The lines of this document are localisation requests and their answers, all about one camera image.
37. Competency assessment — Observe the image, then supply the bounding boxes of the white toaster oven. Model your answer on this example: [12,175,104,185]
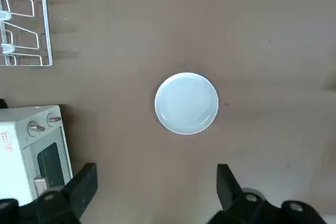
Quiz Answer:
[0,104,75,206]

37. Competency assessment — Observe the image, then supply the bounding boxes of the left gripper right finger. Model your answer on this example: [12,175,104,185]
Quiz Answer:
[209,163,327,224]

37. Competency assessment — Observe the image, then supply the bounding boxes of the larger grey dish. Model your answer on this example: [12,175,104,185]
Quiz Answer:
[154,72,219,135]

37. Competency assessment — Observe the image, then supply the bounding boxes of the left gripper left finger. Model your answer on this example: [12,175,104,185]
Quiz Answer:
[0,163,99,224]

